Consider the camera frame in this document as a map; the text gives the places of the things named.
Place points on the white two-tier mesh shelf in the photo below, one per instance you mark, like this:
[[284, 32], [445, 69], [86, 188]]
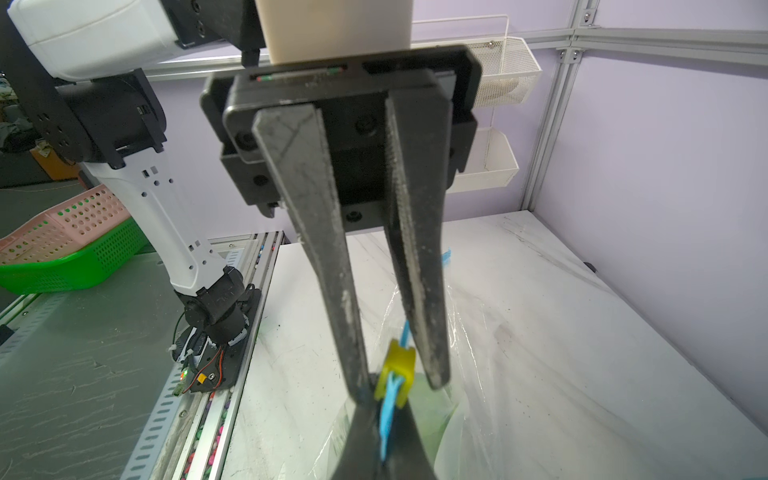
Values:
[[491, 162]]

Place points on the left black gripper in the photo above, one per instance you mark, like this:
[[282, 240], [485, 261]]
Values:
[[429, 137]]

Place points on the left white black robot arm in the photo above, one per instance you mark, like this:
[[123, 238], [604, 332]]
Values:
[[77, 68]]

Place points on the green plastic basket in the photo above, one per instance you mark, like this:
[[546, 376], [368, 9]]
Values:
[[83, 269]]

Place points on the pink plastic basket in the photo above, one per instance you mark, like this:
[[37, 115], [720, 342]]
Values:
[[64, 228]]

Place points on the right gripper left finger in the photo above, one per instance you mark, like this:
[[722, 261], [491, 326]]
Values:
[[360, 456]]

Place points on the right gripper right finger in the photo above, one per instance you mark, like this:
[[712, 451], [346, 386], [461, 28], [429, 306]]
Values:
[[407, 456]]

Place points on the beige cloth in shelf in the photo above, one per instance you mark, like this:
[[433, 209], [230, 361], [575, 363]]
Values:
[[492, 93]]

